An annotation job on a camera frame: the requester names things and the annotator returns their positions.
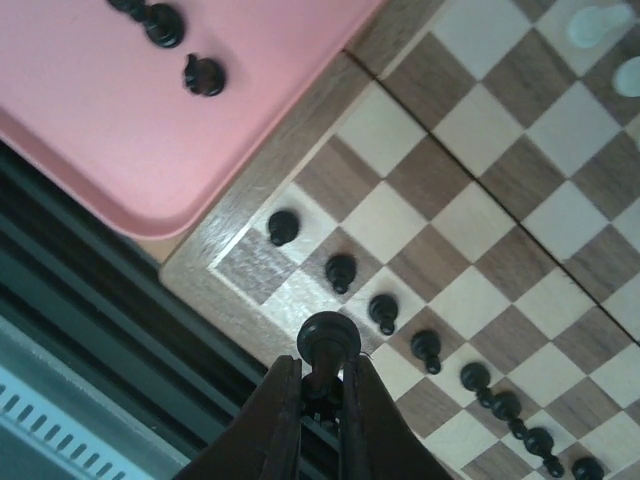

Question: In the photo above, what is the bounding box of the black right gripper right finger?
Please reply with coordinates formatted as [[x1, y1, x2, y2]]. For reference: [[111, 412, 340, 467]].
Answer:
[[339, 355, 450, 479]]

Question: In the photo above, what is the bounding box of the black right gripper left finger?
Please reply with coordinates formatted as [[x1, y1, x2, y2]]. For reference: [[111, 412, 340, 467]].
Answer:
[[182, 355, 302, 479]]

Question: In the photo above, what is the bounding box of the black pawn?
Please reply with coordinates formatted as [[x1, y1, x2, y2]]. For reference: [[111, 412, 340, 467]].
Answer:
[[523, 427, 565, 478], [368, 294, 399, 336], [460, 362, 494, 409], [571, 456, 605, 480], [410, 330, 442, 375], [325, 254, 357, 295], [267, 210, 300, 247], [491, 391, 528, 440]]

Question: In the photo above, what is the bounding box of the black rook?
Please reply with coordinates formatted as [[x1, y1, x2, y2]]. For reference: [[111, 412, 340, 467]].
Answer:
[[297, 311, 361, 425]]

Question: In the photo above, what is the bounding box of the black knight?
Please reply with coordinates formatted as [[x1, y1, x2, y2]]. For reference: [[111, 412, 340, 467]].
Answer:
[[183, 53, 226, 97]]

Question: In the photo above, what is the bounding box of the wooden chess board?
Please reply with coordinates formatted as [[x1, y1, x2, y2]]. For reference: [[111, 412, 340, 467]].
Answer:
[[161, 1, 639, 479]]

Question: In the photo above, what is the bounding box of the white chess piece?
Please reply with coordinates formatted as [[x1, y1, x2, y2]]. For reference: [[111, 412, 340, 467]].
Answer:
[[612, 56, 640, 98], [566, 3, 634, 49]]

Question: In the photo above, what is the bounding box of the pink plastic tray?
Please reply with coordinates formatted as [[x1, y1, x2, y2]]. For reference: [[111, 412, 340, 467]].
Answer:
[[1, 1, 379, 239]]

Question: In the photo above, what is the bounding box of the black bishop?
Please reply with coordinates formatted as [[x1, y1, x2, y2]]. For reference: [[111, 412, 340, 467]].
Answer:
[[107, 0, 186, 49]]

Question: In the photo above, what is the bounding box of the black aluminium frame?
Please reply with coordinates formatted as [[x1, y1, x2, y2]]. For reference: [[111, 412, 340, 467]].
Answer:
[[1, 147, 266, 479]]

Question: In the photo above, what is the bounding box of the light blue cable duct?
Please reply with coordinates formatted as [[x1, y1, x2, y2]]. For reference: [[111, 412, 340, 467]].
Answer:
[[1, 367, 164, 479]]

